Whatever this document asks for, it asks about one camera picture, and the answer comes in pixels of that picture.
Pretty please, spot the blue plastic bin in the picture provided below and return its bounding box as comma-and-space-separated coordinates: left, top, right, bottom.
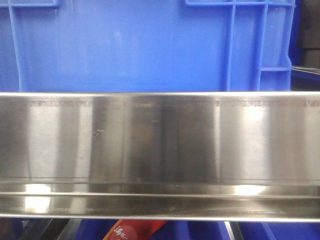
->
0, 218, 320, 240
0, 0, 296, 92

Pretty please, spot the lower blue plastic bin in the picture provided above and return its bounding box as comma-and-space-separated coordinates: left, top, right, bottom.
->
0, 218, 320, 240

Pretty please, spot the red printed package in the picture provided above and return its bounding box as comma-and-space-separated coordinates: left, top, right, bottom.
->
103, 219, 167, 240

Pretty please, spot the stainless steel shelf rail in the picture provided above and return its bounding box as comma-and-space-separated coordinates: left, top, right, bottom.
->
0, 91, 320, 222

